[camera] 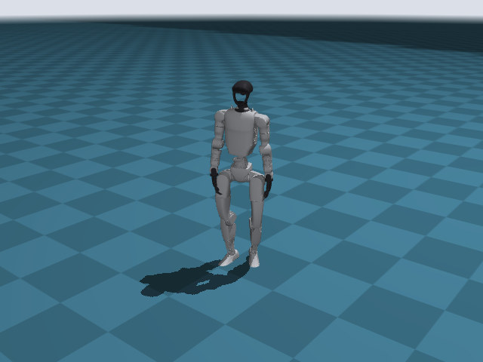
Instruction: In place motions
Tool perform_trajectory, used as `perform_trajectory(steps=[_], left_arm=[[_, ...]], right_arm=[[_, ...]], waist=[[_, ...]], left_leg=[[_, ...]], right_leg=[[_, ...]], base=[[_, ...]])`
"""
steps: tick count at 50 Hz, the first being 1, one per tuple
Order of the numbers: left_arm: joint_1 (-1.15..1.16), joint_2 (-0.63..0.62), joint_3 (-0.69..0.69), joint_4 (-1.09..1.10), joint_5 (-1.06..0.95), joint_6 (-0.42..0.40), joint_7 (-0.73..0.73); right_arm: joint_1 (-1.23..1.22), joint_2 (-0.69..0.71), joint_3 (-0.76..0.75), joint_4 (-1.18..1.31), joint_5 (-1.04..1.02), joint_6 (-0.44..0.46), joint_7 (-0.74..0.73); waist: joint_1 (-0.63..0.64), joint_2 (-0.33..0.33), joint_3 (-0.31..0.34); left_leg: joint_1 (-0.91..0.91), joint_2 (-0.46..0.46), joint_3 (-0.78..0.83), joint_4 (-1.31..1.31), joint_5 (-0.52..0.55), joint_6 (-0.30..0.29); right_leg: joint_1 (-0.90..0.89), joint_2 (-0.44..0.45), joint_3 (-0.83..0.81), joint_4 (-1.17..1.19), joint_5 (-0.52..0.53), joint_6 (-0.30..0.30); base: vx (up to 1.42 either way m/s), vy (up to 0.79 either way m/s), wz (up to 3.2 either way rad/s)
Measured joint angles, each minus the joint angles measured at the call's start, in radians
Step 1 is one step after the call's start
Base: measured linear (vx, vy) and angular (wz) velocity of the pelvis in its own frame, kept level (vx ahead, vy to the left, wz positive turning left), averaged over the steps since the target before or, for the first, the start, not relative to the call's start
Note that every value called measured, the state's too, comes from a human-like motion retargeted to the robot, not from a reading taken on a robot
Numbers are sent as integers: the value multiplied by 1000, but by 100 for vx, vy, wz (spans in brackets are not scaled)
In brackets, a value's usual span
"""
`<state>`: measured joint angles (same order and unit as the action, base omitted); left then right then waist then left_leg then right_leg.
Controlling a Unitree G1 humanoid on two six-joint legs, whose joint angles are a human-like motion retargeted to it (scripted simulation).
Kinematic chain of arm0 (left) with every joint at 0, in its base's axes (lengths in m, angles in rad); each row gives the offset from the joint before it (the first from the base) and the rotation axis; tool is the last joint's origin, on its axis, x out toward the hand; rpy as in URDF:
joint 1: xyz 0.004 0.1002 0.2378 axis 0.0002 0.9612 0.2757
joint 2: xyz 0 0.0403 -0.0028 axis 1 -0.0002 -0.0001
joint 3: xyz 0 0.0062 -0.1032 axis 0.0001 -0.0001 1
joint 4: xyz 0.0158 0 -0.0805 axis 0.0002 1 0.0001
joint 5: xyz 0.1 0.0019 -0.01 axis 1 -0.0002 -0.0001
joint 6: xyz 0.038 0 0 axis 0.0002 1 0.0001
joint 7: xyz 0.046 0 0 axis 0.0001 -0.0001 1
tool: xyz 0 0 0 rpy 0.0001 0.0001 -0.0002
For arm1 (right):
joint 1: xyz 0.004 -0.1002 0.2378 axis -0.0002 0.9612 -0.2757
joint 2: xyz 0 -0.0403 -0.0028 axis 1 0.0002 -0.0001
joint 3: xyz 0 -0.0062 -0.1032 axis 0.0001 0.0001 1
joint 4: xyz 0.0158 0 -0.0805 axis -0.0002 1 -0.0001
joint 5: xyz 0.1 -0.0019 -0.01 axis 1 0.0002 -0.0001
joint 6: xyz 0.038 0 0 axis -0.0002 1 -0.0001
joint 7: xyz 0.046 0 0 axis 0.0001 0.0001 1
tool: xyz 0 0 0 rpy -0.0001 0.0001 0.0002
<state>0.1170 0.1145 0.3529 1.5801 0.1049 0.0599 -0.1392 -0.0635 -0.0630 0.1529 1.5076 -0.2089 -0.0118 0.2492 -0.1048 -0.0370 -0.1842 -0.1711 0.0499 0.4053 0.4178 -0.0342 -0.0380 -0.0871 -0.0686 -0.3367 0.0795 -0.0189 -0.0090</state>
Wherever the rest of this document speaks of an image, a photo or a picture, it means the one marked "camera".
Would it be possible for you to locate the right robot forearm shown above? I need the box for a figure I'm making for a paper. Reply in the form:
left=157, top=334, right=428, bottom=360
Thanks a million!
left=209, top=140, right=221, bottom=173

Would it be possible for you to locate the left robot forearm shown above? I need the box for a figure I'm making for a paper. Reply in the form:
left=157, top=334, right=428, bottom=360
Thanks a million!
left=262, top=145, right=273, bottom=179

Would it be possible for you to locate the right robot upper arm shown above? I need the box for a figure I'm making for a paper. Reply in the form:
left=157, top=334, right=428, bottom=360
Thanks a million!
left=213, top=109, right=227, bottom=149

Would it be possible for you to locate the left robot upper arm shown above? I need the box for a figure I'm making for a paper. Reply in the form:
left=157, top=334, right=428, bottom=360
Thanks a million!
left=254, top=113, right=270, bottom=155

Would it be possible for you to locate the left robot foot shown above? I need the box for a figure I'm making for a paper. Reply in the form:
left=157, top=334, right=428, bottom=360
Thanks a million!
left=248, top=247, right=260, bottom=268

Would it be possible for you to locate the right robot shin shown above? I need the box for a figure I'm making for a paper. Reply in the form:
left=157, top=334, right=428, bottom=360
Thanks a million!
left=220, top=219, right=236, bottom=256

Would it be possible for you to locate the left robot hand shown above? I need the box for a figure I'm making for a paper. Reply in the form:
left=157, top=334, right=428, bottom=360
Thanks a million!
left=263, top=174, right=273, bottom=198

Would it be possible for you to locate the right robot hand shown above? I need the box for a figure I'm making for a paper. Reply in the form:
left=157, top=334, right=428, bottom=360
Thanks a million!
left=210, top=168, right=222, bottom=195

